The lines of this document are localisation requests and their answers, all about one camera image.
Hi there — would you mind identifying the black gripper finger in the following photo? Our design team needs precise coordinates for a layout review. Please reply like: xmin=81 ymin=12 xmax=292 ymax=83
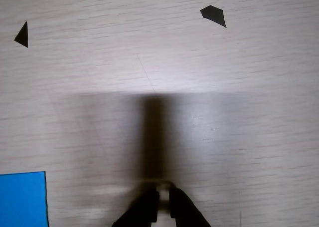
xmin=169 ymin=187 xmax=212 ymax=227
xmin=111 ymin=190 xmax=160 ymax=227

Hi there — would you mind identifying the black tall triangle tape mark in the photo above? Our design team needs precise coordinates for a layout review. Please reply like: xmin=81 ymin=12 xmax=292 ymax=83
xmin=13 ymin=21 xmax=29 ymax=49

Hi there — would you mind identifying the blue paper sheet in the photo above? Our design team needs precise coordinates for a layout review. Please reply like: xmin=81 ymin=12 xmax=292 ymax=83
xmin=0 ymin=171 xmax=49 ymax=227

